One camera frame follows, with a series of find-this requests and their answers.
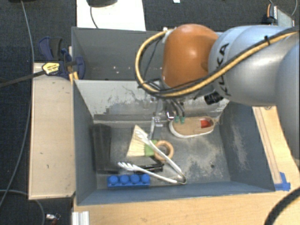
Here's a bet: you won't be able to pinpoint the blue toy brick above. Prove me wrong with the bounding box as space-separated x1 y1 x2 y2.
106 174 151 189

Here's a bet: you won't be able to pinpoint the straw brush with green handle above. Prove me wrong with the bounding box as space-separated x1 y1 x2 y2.
126 124 160 159

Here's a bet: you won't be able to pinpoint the pale wood flat board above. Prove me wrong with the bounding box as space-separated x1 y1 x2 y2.
28 62 76 200

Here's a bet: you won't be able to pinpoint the black cylinder on white bracket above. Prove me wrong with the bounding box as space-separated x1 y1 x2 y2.
203 90 225 105

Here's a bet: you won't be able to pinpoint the metal tongs with white tips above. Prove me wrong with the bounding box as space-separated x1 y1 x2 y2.
117 129 188 185

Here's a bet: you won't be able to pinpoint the black box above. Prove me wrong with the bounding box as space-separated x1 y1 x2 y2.
90 123 119 174

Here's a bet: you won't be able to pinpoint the grey metal bin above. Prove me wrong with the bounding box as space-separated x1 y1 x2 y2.
71 26 276 206

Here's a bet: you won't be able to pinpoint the wooden ring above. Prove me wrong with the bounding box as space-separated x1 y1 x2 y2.
154 140 175 163

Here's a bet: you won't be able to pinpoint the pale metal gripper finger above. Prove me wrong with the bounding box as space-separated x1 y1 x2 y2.
149 117 163 140

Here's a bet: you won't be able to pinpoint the beige shoe with red insole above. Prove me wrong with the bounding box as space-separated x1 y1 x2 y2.
169 116 217 139

